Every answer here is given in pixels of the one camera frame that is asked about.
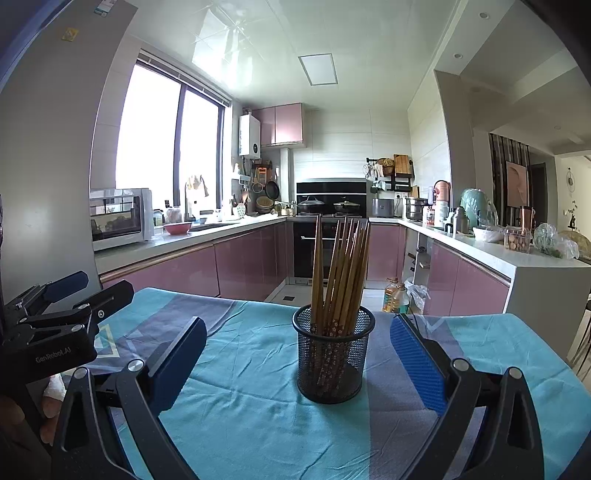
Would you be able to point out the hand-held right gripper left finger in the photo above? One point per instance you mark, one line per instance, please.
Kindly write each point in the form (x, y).
(178, 355)

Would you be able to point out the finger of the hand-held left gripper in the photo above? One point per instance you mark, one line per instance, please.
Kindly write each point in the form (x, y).
(113, 297)
(64, 284)

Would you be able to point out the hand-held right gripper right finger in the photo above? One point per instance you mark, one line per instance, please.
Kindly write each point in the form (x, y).
(418, 360)

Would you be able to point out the black mesh utensil holder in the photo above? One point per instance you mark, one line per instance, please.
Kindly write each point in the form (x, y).
(332, 369)

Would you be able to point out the bundle of bamboo chopsticks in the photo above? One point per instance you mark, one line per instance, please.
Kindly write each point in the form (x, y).
(346, 277)

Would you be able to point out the person's left hand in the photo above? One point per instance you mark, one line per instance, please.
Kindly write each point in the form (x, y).
(53, 397)

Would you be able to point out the clear plastic bag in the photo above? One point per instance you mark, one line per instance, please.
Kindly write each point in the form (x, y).
(419, 295)

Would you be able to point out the cooking oil bottle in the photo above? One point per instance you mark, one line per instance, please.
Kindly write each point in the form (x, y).
(395, 297)

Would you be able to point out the silver microwave oven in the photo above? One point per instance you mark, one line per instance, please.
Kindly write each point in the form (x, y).
(117, 219)

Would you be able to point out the blue grey printed tablecloth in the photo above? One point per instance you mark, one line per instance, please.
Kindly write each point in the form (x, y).
(258, 392)

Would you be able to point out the pink base cabinets peninsula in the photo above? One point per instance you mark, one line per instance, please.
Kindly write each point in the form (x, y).
(461, 281)

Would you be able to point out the pink bowl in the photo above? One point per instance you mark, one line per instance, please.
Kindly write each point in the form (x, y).
(178, 228)

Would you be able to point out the pink base cabinets with sink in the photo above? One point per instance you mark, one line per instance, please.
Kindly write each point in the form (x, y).
(240, 263)

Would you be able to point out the metal kitchen faucet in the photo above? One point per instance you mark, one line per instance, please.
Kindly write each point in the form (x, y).
(187, 203)

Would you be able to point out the grey refrigerator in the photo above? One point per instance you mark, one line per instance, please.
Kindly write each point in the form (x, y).
(46, 161)

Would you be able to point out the white bowl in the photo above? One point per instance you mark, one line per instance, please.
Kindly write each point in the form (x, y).
(488, 235)

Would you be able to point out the dark thermos bottle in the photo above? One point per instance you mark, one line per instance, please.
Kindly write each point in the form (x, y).
(459, 221)

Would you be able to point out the stainless steamer pot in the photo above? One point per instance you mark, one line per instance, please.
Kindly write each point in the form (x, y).
(416, 209)

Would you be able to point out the silver countertop appliance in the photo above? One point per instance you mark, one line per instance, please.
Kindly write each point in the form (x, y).
(382, 208)

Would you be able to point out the clear egg container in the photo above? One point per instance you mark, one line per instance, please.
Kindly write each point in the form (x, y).
(517, 240)

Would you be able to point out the black built-in oven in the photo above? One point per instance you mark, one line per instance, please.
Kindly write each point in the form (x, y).
(302, 254)

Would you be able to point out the kitchen window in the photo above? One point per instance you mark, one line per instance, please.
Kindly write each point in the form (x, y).
(147, 138)

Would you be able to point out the mint green air fryer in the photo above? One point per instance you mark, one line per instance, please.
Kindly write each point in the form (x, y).
(478, 205)

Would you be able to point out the pink thermal kettle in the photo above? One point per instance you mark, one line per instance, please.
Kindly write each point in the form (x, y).
(442, 194)

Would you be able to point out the small pot with lid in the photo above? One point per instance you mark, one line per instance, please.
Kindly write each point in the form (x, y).
(346, 206)

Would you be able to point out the wicker basket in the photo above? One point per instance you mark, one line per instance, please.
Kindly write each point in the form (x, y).
(264, 205)

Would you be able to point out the copper tumbler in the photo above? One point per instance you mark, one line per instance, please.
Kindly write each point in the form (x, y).
(527, 218)

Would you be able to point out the plastic bag of greens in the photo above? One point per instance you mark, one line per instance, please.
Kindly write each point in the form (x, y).
(554, 240)

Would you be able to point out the black wok with lid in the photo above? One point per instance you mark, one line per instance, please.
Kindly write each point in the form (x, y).
(310, 205)

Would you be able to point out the black frying pan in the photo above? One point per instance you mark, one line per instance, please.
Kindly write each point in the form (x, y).
(272, 190)

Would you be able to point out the black integrated stove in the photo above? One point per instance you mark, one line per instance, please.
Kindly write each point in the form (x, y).
(332, 188)

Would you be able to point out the wooden cutting board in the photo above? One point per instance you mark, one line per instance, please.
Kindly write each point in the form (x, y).
(401, 165)

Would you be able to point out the square ceiling light panel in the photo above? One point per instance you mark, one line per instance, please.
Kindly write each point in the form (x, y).
(318, 69)

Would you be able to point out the black wall rack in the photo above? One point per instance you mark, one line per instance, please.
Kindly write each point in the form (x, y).
(388, 182)

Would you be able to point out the framed wall picture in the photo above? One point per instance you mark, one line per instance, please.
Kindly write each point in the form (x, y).
(517, 183)

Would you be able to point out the white wall water heater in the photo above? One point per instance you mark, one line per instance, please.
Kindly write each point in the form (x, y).
(249, 136)

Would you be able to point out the wall ornament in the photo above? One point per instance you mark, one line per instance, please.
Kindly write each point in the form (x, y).
(572, 180)

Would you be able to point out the pink wall cabinet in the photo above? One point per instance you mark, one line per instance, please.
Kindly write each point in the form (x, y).
(279, 124)

